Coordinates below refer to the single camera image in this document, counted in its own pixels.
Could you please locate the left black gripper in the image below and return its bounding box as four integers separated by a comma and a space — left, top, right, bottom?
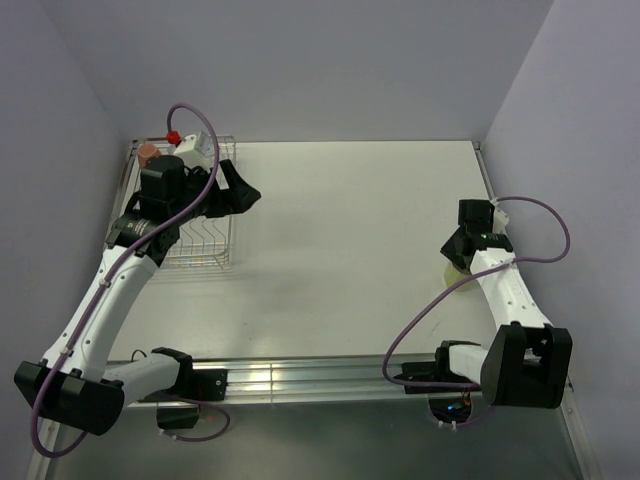
169, 159, 260, 225

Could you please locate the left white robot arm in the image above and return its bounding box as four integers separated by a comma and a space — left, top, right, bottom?
14, 155, 261, 436

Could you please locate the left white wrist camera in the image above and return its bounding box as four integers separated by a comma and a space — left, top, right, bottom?
168, 131, 214, 169

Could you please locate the wire dish rack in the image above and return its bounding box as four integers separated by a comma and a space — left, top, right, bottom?
109, 137, 233, 270

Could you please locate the yellow translucent cup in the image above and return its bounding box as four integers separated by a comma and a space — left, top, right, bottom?
443, 263, 477, 292

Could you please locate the orange ceramic mug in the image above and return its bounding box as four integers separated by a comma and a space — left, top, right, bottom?
136, 143, 161, 169

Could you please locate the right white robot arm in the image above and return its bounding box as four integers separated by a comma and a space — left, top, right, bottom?
432, 199, 573, 409

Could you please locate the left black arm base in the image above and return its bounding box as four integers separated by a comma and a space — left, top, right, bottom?
145, 368, 228, 436

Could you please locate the aluminium mounting rail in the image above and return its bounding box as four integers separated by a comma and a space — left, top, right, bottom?
99, 352, 576, 406

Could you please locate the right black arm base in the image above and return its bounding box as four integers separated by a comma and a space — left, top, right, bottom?
394, 361, 478, 424

